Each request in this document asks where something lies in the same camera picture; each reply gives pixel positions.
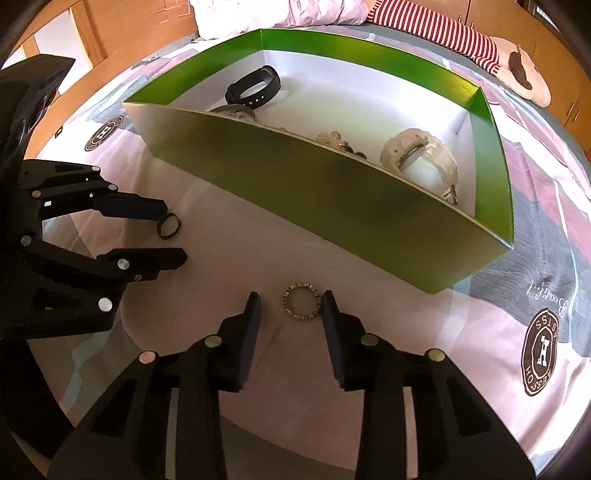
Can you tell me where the white pillow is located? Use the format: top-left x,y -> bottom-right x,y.
189,0 -> 370,40

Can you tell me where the black wristwatch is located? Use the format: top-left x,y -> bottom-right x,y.
225,66 -> 282,110

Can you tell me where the green cardboard box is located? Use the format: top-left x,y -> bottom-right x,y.
122,28 -> 515,295

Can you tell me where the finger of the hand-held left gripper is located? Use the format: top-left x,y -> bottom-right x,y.
21,161 -> 168,221
18,237 -> 188,340

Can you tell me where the printed bedsheet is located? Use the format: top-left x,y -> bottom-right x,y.
28,23 -> 591,480

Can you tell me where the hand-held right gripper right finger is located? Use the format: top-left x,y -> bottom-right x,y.
322,291 -> 539,480

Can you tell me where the gold rhinestone ring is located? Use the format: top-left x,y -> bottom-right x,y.
281,281 -> 321,321

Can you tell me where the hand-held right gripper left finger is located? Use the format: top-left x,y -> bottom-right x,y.
48,292 -> 263,480

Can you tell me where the pink purple bead bracelet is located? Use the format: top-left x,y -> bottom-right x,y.
210,104 -> 257,123

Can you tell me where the red striped plush toy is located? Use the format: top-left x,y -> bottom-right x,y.
367,0 -> 552,108

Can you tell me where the wooden furniture panel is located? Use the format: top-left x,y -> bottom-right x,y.
0,0 -> 199,75

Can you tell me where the dark metal ring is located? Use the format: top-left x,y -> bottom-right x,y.
156,213 -> 182,240

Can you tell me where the wooden wardrobe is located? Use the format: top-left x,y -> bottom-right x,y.
462,0 -> 591,153

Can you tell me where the gold brooch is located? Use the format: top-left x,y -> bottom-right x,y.
316,130 -> 349,149

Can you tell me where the cream white wristwatch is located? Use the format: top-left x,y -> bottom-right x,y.
379,128 -> 459,205

